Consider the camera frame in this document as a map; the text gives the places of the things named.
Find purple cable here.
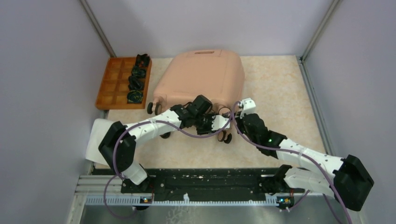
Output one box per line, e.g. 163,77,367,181
231,101,354,224
103,112,234,220

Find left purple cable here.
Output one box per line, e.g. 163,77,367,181
103,112,234,220

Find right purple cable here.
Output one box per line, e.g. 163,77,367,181
231,101,354,224

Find pink suitcase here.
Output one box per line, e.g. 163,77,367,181
147,49,245,144

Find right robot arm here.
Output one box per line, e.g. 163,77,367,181
232,113,374,211

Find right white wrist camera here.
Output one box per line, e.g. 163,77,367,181
239,98,256,119

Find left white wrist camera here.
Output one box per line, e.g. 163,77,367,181
211,115,230,131

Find rolled dark tie top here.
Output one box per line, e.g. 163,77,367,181
135,54,151,68

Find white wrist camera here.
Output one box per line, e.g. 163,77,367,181
211,115,230,131
239,98,256,119

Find wooden compartment tray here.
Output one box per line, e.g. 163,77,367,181
95,57,152,110

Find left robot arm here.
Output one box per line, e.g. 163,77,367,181
98,95,227,193

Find white cloth under left arm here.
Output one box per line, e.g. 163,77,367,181
85,119,115,166

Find rolled yellow green tie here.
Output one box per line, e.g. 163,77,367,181
126,90,143,104

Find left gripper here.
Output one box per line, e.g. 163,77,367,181
193,112,219,135

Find rolled green patterned tie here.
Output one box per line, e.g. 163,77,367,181
131,66,147,78

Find rolled dark brown tie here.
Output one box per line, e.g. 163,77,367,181
128,76,144,91

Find aluminium rail frame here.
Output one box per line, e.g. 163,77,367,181
66,174,366,224

